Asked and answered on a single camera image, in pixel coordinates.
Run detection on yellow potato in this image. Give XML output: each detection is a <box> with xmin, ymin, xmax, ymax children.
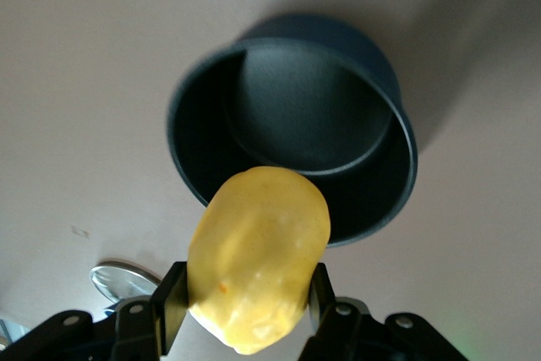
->
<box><xmin>187</xmin><ymin>165</ymin><xmax>332</xmax><ymax>357</ymax></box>

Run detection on dark pot with blue handle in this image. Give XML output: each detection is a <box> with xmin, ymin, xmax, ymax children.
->
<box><xmin>166</xmin><ymin>13</ymin><xmax>420</xmax><ymax>250</ymax></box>

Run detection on glass lid with blue knob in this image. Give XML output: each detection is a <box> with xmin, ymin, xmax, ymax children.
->
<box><xmin>88</xmin><ymin>260</ymin><xmax>163</xmax><ymax>315</ymax></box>

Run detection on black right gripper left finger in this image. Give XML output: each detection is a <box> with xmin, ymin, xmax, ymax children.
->
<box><xmin>110</xmin><ymin>260</ymin><xmax>191</xmax><ymax>361</ymax></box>

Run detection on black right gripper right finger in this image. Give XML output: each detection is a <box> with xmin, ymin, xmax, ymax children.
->
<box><xmin>299</xmin><ymin>262</ymin><xmax>374</xmax><ymax>361</ymax></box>

